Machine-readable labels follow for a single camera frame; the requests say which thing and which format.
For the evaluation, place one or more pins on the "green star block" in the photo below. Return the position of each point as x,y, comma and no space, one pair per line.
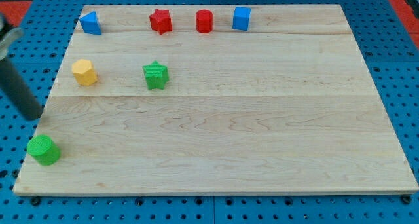
156,75

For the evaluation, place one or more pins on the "red star block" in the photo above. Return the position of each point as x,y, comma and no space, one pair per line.
161,21

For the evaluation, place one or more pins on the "wooden board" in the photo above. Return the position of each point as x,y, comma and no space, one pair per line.
287,107

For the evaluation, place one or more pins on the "blue cube block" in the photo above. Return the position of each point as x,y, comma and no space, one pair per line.
241,18

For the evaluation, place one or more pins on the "yellow hexagon block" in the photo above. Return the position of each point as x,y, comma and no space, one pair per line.
84,72

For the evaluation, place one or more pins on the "blue triangle block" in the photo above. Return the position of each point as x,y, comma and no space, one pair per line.
90,23

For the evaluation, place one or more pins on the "green cylinder block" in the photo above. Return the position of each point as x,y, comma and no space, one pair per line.
43,149

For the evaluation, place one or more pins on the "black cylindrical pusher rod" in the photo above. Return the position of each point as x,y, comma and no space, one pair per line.
13,85

